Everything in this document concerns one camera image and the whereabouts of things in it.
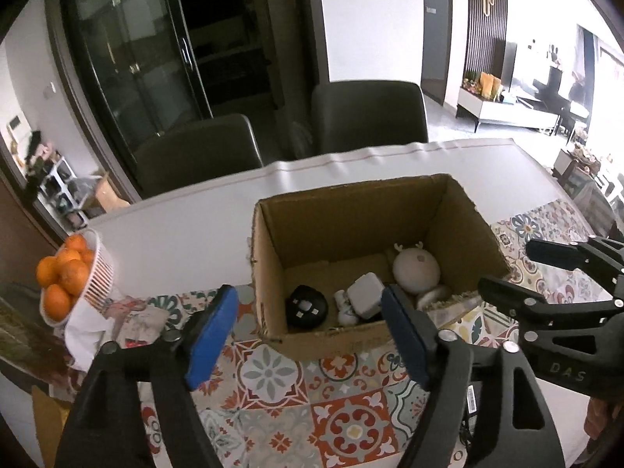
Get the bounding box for small cardboard box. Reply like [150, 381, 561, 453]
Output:
[95, 172, 132, 213]

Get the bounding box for chair with patterned cushion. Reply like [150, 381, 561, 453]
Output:
[553, 149, 615, 235]

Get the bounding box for dark hallway door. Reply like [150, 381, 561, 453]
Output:
[422, 0, 469, 108]

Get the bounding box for black round device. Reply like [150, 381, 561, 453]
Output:
[285, 285, 328, 328]

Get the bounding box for flat screen television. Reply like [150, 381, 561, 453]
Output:
[504, 24, 593, 113]

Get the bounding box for brown cardboard box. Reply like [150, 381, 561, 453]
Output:
[250, 174, 512, 362]

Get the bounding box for woven straw tissue box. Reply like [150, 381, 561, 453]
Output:
[32, 385, 71, 468]

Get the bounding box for black charger with cable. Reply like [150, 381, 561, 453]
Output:
[458, 383, 483, 454]

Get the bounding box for white television cabinet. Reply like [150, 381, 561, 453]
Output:
[457, 90, 561, 136]

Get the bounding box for yellow paper bags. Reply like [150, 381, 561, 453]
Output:
[480, 72, 503, 101]

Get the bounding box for dark grey dining chair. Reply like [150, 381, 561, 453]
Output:
[134, 113, 264, 199]
[310, 80, 430, 159]

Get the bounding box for small white figurine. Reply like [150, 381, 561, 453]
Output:
[334, 290, 359, 325]

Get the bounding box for white shoe rack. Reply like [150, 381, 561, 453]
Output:
[36, 156, 91, 230]

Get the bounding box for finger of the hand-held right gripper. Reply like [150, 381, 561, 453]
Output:
[525, 236, 624, 303]
[478, 275, 624, 352]

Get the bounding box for person's right forearm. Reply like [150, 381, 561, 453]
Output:
[585, 395, 624, 449]

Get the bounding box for pile of oranges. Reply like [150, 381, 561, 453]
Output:
[35, 234, 96, 323]

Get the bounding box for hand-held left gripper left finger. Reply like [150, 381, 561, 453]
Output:
[53, 284, 239, 468]

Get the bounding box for brown wooden entrance door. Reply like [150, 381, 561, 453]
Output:
[0, 153, 66, 254]

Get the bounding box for white square power adapter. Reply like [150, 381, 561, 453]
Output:
[347, 273, 383, 320]

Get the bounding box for dark slatted wall panel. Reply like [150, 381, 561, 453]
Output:
[463, 0, 510, 89]

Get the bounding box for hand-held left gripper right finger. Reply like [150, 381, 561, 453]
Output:
[381, 284, 569, 468]

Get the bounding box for patterned tile print table runner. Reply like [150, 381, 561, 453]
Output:
[139, 197, 624, 468]

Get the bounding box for black framed sliding glass door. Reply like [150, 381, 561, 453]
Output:
[44, 0, 327, 200]

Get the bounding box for beige round night light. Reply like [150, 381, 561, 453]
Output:
[392, 243, 442, 296]

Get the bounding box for clear glass vase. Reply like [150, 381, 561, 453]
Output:
[0, 283, 74, 391]

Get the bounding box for white plastic fruit basket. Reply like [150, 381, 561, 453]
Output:
[39, 228, 118, 328]

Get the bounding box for white plastic bag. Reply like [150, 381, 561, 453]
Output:
[63, 297, 128, 369]

